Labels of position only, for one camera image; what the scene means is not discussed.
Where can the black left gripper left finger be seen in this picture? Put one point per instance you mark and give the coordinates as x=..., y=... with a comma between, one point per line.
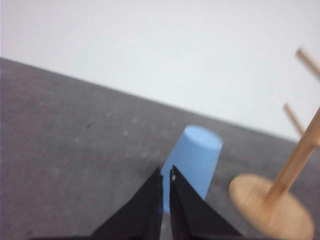
x=140, y=219

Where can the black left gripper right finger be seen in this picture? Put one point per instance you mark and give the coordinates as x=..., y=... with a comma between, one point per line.
x=193, y=215

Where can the wooden cup tree stand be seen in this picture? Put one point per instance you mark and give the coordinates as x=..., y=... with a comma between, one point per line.
x=263, y=201

